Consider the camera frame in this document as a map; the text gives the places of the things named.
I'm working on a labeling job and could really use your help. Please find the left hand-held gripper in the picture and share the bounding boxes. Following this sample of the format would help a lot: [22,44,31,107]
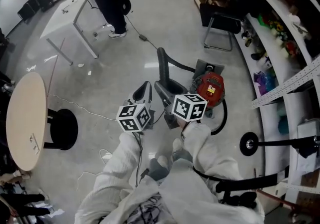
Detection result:
[116,81,156,133]

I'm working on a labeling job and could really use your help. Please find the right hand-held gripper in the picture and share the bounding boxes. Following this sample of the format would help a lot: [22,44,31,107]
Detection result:
[154,80,208,130]

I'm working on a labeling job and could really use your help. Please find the person's right forearm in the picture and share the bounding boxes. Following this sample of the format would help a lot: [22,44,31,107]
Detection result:
[180,120,226,176]

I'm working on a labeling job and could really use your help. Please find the person's left forearm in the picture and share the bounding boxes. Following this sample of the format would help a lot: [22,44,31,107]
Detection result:
[99,131,144,193]

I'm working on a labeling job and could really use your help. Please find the red vacuum cleaner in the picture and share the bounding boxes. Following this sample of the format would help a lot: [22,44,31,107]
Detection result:
[189,59,227,119]

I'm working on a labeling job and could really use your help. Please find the person's right shoe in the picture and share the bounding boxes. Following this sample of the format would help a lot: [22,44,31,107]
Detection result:
[171,138,185,155]

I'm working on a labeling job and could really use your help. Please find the person's shoe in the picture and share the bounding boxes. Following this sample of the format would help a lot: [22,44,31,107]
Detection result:
[156,155,170,168]
[171,138,185,155]

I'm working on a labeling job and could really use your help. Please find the person's left shoe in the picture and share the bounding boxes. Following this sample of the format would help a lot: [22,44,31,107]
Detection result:
[156,155,170,168]

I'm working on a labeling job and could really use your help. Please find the person's grey trousers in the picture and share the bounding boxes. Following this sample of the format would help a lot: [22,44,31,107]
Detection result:
[147,150,194,181]

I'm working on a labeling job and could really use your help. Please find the black folding chair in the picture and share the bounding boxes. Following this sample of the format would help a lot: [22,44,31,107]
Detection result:
[199,2,243,52]

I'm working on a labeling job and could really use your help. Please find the purple plastic bag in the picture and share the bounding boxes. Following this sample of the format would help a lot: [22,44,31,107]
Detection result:
[253,71,267,95]

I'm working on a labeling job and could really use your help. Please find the dark glass bottle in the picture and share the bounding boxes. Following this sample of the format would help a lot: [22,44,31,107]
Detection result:
[241,30,254,48]

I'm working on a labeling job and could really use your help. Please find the blue plastic bag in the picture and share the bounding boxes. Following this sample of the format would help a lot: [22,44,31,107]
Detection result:
[265,72,276,93]

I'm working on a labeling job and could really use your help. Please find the black coat rack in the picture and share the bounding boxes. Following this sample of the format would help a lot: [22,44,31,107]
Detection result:
[239,132,320,156]

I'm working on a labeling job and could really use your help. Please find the white rectangular table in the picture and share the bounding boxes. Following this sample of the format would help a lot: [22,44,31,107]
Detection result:
[39,0,100,66]

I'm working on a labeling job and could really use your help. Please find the white metal shelving unit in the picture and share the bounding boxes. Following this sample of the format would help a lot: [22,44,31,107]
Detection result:
[219,0,320,205]

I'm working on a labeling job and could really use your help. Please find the teal container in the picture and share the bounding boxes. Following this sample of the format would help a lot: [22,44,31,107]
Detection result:
[277,114,290,135]

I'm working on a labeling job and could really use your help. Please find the person's white hooded top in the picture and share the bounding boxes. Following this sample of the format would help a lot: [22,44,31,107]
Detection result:
[74,157,266,224]

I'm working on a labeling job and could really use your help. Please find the small silver socket panel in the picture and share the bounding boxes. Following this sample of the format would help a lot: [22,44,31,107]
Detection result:
[29,133,41,155]

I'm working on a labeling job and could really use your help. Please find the round beige table black base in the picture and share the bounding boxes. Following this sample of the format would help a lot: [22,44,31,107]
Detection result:
[6,72,79,171]

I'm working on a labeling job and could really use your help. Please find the potted yellow flowers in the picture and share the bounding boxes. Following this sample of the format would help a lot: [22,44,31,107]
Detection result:
[270,23,285,41]

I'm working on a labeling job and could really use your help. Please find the potted red flowers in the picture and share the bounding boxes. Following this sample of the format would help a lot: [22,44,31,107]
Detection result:
[284,41,300,58]

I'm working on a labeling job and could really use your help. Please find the white floor cable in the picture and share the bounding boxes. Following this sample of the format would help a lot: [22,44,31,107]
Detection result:
[47,92,118,121]
[76,149,113,192]

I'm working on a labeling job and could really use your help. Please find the black cable with adapter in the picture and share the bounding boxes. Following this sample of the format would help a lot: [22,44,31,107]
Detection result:
[124,15,159,50]

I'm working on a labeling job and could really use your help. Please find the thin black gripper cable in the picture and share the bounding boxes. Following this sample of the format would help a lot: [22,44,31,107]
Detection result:
[133,131,145,188]

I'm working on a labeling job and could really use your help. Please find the thick black cable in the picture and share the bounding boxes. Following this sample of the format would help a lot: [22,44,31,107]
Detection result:
[191,165,291,192]

